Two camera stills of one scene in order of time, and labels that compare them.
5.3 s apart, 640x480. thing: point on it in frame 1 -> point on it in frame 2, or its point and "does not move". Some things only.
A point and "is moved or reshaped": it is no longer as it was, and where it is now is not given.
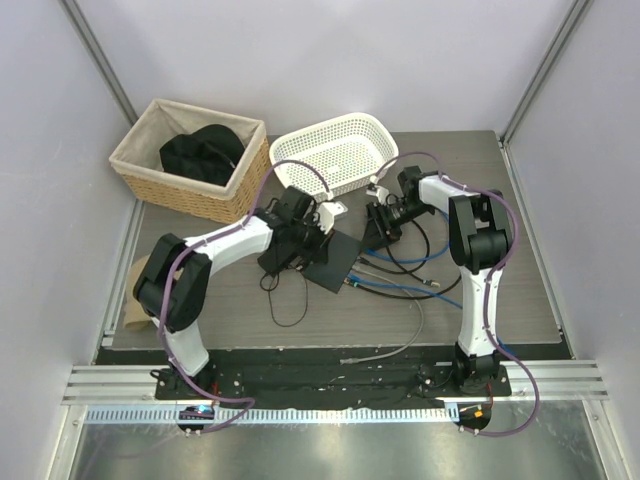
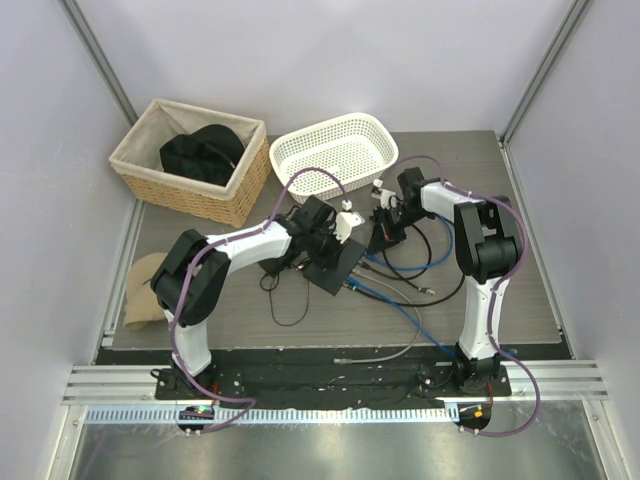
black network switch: [341, 252] does not move
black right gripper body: [395, 216] does not move
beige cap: [134, 313] does not move
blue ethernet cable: [378, 284] is moved or reshaped
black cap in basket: [208, 154] does not move
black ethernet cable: [400, 270] is moved or reshaped
